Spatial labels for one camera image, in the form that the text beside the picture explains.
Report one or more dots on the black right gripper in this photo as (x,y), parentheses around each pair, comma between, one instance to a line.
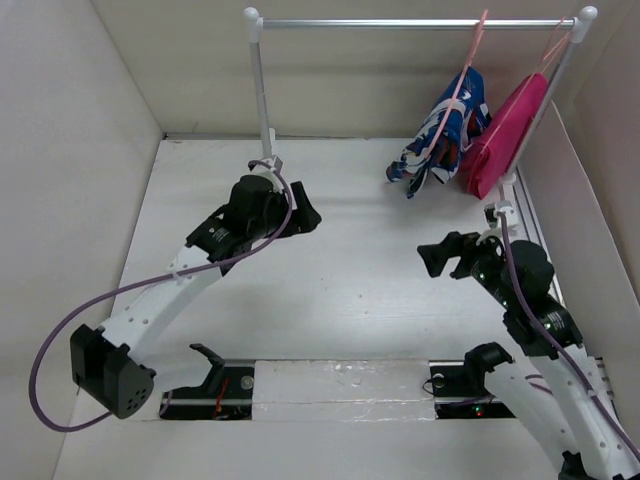
(435,255)

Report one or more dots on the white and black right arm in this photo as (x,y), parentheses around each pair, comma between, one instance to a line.
(570,415)

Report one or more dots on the aluminium rail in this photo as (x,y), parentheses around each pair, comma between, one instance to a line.
(531,222)

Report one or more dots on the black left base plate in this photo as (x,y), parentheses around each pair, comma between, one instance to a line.
(232,401)

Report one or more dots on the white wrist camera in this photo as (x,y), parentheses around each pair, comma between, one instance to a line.
(269,167)
(501,216)

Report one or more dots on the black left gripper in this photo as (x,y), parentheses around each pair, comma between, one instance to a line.
(303,219)

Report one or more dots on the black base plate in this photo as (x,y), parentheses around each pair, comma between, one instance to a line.
(455,397)
(232,401)

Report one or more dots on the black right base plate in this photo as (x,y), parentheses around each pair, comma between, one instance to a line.
(455,397)

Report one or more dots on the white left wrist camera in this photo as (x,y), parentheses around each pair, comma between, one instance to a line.
(269,167)

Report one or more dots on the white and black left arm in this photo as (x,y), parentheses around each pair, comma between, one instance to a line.
(113,363)

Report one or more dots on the magenta garment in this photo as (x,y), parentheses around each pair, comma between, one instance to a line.
(491,153)

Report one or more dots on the blue patterned trousers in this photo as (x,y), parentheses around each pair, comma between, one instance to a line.
(405,167)

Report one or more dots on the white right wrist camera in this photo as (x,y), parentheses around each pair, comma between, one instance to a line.
(501,216)

